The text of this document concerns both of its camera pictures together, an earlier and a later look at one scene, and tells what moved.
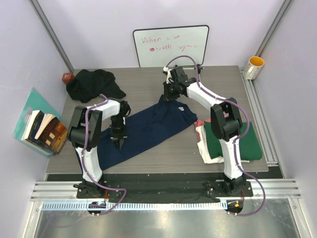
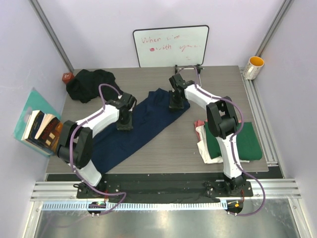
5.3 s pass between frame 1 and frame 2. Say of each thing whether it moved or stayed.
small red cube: stayed
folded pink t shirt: stayed
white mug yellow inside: stayed
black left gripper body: moved
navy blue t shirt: moved
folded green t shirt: stayed
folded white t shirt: stayed
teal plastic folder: stayed
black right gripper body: moved
